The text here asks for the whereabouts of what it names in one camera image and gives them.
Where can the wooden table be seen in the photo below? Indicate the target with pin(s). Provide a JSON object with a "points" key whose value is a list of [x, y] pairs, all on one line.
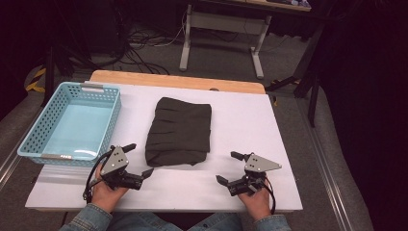
{"points": [[160, 80]]}

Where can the yellow and black tape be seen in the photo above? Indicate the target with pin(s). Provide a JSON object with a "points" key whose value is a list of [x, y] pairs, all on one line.
{"points": [[36, 80]]}

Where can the dark cloth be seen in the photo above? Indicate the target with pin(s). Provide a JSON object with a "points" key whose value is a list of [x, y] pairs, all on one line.
{"points": [[179, 131]]}

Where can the desk with white metal frame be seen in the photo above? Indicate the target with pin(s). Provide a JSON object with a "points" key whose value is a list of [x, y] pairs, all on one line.
{"points": [[224, 24]]}

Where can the light blue plastic basket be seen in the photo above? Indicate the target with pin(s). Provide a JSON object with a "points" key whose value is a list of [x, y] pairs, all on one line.
{"points": [[77, 128]]}

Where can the person's left leg in jeans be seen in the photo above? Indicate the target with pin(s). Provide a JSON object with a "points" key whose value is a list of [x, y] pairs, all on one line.
{"points": [[141, 223]]}

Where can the black stand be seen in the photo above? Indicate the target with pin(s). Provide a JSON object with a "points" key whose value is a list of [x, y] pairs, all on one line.
{"points": [[49, 73], [308, 80]]}

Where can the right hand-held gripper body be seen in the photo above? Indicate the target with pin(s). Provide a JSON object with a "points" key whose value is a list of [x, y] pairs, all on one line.
{"points": [[256, 164]]}

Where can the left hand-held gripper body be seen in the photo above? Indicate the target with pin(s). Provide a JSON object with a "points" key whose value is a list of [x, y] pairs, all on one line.
{"points": [[116, 163]]}

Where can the person's leg in jeans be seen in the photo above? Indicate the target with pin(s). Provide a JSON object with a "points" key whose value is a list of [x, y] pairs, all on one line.
{"points": [[141, 223], [218, 224]]}

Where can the person's left hand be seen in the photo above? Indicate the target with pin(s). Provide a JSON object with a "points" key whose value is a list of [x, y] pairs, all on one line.
{"points": [[106, 197]]}

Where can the person's right leg in jeans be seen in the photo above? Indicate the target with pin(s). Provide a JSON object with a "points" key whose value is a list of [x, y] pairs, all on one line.
{"points": [[218, 224]]}

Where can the metal floor rail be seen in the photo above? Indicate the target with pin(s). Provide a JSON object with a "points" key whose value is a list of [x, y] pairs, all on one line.
{"points": [[327, 179], [8, 168]]}

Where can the person's right hand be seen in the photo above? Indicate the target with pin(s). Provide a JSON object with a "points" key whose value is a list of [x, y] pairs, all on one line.
{"points": [[256, 203]]}

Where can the white board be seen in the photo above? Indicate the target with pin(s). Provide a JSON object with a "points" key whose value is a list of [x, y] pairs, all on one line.
{"points": [[240, 128]]}

